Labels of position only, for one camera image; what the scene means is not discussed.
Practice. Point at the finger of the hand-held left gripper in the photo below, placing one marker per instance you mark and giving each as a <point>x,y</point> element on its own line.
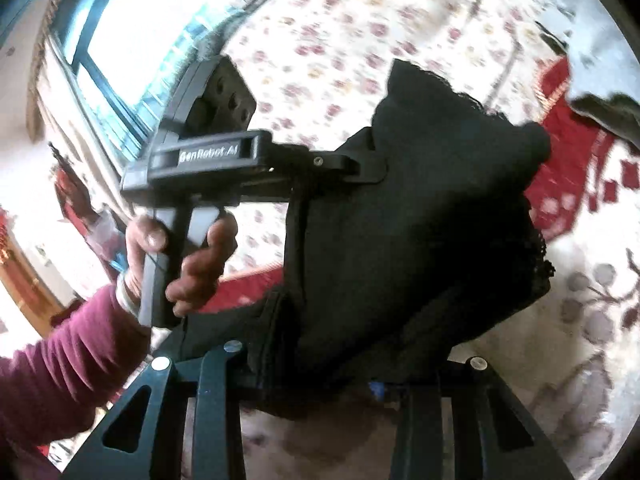
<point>325,162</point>

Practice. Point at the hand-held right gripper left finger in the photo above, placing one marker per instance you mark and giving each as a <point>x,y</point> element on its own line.
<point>215,400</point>

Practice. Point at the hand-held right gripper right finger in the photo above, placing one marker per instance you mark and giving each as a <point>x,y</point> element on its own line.
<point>425,435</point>

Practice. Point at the black pants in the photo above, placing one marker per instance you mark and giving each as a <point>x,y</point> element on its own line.
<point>425,235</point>

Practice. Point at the person's left forearm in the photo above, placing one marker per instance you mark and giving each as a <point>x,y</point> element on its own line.
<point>60,370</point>

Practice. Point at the person's left hand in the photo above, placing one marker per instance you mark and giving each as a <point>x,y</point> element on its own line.
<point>200,270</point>

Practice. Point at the pale floral quilt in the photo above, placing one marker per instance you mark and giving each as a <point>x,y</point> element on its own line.
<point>325,35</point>

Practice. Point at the red hanging cloth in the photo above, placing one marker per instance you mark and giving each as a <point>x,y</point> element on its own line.
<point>70,190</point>

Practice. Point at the window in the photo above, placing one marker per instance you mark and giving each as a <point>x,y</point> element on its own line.
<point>125,35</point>

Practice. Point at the wooden furniture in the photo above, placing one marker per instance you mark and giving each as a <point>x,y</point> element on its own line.
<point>25,270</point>

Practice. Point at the light blue garment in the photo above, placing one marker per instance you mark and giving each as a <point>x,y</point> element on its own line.
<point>595,60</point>

